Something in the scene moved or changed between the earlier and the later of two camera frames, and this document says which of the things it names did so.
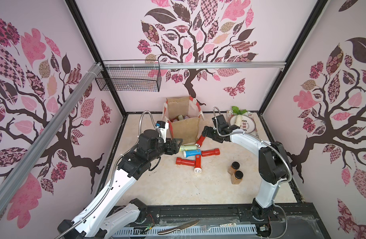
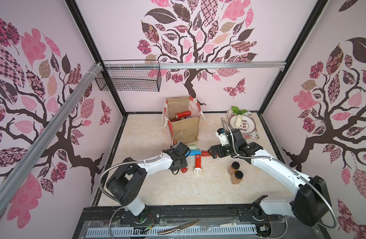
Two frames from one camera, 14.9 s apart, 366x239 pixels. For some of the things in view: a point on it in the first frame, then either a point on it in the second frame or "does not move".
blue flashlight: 191,153 does not move
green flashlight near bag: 183,148 does not move
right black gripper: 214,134 → 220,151
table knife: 180,228 does not move
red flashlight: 200,141 → 179,116
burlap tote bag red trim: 183,114 does not move
